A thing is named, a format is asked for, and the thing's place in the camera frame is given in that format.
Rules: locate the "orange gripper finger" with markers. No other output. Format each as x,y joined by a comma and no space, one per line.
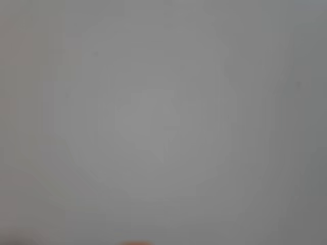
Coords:
136,243

